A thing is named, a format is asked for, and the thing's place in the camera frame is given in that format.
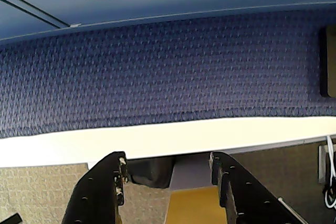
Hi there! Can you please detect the white wall box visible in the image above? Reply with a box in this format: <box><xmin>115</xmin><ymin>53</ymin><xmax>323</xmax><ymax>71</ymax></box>
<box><xmin>318</xmin><ymin>144</ymin><xmax>328</xmax><ymax>183</ymax></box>

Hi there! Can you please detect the white cable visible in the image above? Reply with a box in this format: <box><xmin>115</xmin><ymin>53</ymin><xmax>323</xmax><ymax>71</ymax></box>
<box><xmin>324</xmin><ymin>135</ymin><xmax>336</xmax><ymax>209</ymax></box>

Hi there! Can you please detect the yellow wooden board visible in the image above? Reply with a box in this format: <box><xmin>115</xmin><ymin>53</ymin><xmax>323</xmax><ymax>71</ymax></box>
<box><xmin>166</xmin><ymin>185</ymin><xmax>222</xmax><ymax>224</ymax></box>

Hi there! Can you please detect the small black block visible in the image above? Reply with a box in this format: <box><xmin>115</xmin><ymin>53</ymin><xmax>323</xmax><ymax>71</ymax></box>
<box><xmin>0</xmin><ymin>212</ymin><xmax>23</xmax><ymax>224</ymax></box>

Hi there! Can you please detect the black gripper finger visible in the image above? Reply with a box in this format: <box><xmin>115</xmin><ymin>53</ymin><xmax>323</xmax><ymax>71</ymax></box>
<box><xmin>61</xmin><ymin>151</ymin><xmax>129</xmax><ymax>224</ymax></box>
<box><xmin>209</xmin><ymin>152</ymin><xmax>302</xmax><ymax>224</ymax></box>

